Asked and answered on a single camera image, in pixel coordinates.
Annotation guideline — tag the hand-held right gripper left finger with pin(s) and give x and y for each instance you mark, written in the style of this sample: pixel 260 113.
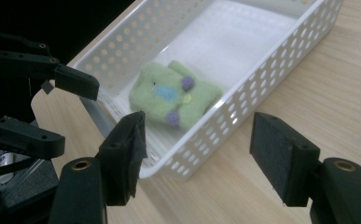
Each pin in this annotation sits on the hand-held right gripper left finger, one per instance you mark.
pixel 120 168

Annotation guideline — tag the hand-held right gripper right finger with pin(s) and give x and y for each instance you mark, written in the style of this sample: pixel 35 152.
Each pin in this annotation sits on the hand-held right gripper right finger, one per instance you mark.
pixel 282 161

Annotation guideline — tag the green fuzzy glove with pompoms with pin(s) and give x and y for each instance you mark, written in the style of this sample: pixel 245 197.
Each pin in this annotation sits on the green fuzzy glove with pompoms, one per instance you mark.
pixel 169 96

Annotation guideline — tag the white perforated plastic basket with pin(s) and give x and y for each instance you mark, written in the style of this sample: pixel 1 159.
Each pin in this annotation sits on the white perforated plastic basket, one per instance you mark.
pixel 231 40

